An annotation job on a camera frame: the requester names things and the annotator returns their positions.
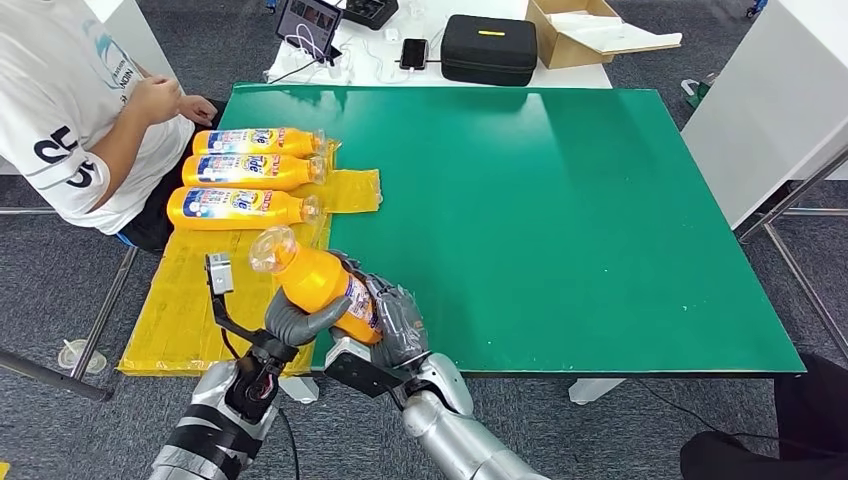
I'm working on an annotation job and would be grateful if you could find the person's left hand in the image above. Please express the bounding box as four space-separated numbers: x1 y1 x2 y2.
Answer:
177 94 219 128

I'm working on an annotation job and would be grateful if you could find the person's right hand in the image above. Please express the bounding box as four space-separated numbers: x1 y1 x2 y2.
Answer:
125 74 183 126

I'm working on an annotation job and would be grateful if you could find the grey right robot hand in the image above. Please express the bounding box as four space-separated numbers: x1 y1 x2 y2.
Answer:
329 250 431 371

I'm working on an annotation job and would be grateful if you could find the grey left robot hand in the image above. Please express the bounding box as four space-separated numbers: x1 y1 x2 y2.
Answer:
264 288 354 349

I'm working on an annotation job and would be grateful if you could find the orange detergent bottle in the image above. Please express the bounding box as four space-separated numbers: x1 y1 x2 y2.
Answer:
192 127 328 159
166 186 322 232
181 153 329 192
248 225 386 346

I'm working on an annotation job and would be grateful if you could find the white table foot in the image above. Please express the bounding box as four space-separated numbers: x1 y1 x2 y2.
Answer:
568 378 626 407
278 374 321 405

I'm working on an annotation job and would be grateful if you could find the person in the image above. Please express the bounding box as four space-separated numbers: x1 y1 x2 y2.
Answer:
0 0 227 250

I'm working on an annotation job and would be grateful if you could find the yellow taped cardboard sheet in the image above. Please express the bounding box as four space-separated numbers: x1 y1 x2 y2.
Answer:
117 139 384 379

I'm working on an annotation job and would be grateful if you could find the black tablet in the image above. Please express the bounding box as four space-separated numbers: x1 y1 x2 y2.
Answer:
274 0 344 61

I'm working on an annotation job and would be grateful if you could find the black device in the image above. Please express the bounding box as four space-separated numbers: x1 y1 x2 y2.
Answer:
342 0 399 31

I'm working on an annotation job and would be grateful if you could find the black smartphone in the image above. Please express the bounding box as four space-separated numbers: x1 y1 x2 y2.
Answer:
399 38 430 72

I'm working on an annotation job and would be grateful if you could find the clear plastic cup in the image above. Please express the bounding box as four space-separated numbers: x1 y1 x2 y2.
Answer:
56 339 107 374

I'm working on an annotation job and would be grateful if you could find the black carrying case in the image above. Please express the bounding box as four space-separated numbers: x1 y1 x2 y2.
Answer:
440 14 539 88

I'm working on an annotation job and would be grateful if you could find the brown cardboard box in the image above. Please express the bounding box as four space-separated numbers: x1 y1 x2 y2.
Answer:
525 0 637 71

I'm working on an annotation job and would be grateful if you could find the white sheet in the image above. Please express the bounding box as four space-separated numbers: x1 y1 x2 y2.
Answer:
548 11 684 56

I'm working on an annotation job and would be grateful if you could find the green floor object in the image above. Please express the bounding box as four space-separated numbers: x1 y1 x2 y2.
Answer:
680 74 715 111

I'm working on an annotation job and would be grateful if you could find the white cabinet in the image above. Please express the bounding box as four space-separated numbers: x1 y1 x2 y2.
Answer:
680 0 848 230

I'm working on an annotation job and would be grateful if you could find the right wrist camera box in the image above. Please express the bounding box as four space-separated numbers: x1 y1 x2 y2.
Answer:
323 334 407 399

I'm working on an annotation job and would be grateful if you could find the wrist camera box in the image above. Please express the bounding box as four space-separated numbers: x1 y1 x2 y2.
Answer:
205 252 266 347
323 334 407 399

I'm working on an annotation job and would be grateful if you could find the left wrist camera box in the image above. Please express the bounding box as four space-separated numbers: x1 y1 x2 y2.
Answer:
205 252 266 347

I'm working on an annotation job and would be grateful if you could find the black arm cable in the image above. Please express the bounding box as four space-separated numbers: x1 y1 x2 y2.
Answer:
276 407 301 480

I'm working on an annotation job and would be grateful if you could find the white looped cable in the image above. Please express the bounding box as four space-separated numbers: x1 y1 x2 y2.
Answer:
287 23 344 68

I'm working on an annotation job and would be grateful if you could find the metal chair frame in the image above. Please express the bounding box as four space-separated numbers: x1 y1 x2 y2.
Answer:
0 206 139 402

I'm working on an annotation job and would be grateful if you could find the black floor cable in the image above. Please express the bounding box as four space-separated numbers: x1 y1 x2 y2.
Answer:
637 380 783 444

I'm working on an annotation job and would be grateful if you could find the metal table frame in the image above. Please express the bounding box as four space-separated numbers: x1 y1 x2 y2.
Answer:
736 152 848 359

